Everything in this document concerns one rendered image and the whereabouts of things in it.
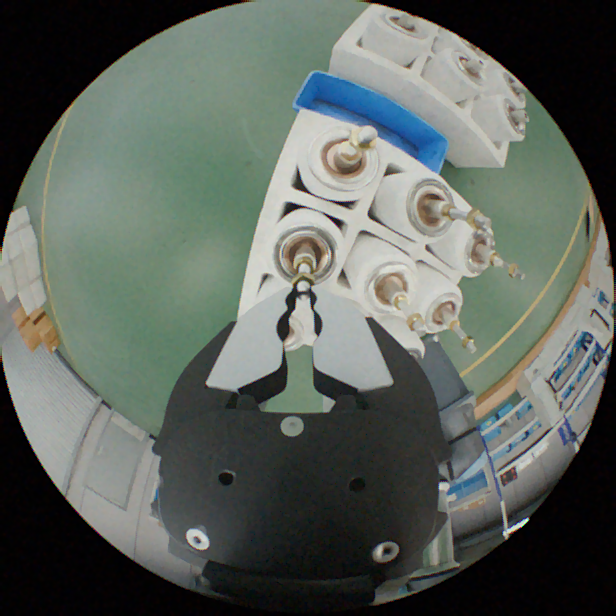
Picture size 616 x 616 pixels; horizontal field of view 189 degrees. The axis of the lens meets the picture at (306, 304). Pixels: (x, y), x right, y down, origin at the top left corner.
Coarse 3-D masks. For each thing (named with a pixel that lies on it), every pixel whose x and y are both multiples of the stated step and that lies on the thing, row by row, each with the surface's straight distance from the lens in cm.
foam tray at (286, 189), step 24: (312, 120) 30; (336, 120) 31; (288, 144) 29; (384, 144) 31; (288, 168) 28; (384, 168) 30; (408, 168) 32; (288, 192) 28; (264, 216) 28; (336, 216) 28; (360, 216) 29; (264, 240) 29; (408, 240) 32; (264, 264) 30; (432, 264) 37; (336, 288) 31; (240, 312) 36; (312, 312) 34; (312, 336) 37
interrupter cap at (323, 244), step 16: (304, 224) 20; (288, 240) 21; (304, 240) 21; (320, 240) 21; (272, 256) 21; (288, 256) 21; (320, 256) 22; (336, 256) 21; (288, 272) 22; (320, 272) 22
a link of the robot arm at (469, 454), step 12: (456, 444) 67; (468, 444) 66; (480, 444) 69; (456, 456) 66; (468, 456) 66; (480, 456) 67; (456, 468) 66; (468, 468) 67; (480, 468) 68; (456, 480) 70
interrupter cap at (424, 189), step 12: (420, 180) 24; (432, 180) 25; (408, 192) 23; (420, 192) 24; (432, 192) 25; (444, 192) 26; (408, 204) 23; (420, 204) 24; (408, 216) 23; (420, 216) 24; (420, 228) 24; (432, 228) 25; (444, 228) 27
